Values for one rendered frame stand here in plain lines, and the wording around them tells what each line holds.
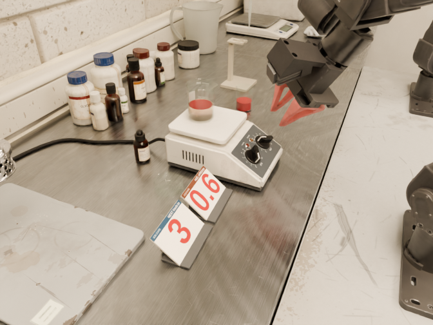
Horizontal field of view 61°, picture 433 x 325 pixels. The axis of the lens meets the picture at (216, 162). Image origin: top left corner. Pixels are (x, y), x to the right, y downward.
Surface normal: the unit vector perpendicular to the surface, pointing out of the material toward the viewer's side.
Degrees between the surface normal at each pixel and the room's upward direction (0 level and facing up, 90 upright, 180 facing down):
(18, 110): 90
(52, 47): 90
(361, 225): 0
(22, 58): 90
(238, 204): 0
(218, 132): 0
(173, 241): 40
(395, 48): 90
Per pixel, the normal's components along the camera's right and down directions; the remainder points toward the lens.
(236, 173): -0.42, 0.52
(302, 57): 0.47, -0.57
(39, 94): 0.91, 0.25
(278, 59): -0.80, 0.07
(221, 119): 0.01, -0.82
